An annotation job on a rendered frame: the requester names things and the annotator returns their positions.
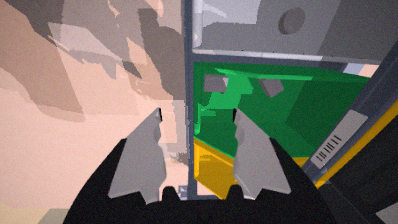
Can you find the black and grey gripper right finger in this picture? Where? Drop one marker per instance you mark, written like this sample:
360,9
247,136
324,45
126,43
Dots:
267,173

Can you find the grey metal block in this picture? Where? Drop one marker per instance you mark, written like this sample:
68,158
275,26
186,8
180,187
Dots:
271,87
215,83

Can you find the yellow flat bar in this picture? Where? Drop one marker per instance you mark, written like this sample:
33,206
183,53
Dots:
365,139

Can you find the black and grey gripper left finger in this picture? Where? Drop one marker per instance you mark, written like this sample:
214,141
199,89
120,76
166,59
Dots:
128,178

